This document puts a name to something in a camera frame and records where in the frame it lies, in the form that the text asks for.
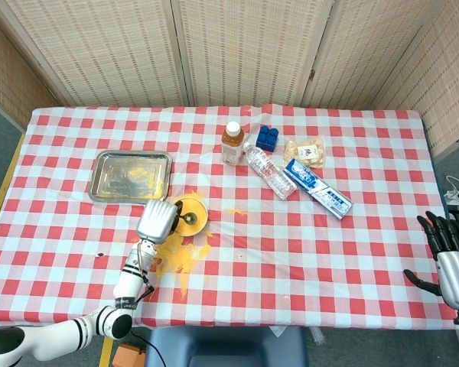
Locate red white checkered tablecloth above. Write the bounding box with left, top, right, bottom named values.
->
left=0, top=103, right=458, bottom=330

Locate spilled yellow powder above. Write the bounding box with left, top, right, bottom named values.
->
left=152, top=190, right=249, bottom=299

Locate black cable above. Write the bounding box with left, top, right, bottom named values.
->
left=132, top=328, right=165, bottom=367

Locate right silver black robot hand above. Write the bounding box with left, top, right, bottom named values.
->
left=403, top=210, right=459, bottom=310

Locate blue white toothpaste box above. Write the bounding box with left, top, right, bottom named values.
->
left=282, top=158, right=353, bottom=221

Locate amber tea bottle white cap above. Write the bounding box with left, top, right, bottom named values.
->
left=220, top=121, right=245, bottom=167

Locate clear plastic water bottle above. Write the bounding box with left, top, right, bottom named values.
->
left=243, top=141, right=298, bottom=200

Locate beige bamboo folding screen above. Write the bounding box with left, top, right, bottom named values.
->
left=0, top=0, right=459, bottom=158

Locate blue toy building block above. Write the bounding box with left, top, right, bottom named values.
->
left=255, top=125, right=280, bottom=154

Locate clear snack packet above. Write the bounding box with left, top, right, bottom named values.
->
left=283, top=136, right=326, bottom=170

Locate orange box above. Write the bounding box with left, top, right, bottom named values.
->
left=112, top=343, right=148, bottom=367

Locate dark blue chair seat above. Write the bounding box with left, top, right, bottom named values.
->
left=145, top=326, right=309, bottom=367

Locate off-white bowl of yellow powder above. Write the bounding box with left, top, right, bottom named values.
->
left=168, top=196, right=210, bottom=237

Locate silver metal tray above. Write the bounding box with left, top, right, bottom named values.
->
left=87, top=150, right=174, bottom=206

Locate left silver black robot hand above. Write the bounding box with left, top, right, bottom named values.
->
left=136, top=200, right=184, bottom=245

